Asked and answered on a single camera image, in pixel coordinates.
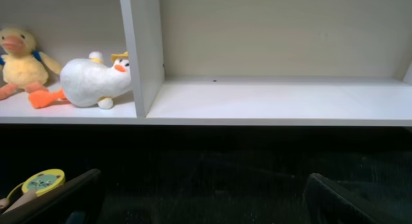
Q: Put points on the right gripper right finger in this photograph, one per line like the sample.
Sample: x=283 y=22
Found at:
x=328 y=204

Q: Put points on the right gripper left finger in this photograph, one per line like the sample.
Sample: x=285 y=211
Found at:
x=64 y=201

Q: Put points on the yellow rattle drum toy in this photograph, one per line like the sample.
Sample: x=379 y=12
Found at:
x=43 y=182

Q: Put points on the white plush goose with hat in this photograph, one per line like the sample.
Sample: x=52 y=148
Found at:
x=90 y=80

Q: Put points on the white shelf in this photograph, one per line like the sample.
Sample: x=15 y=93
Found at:
x=257 y=98

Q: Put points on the yellow plush duck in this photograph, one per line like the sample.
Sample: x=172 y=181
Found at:
x=24 y=68

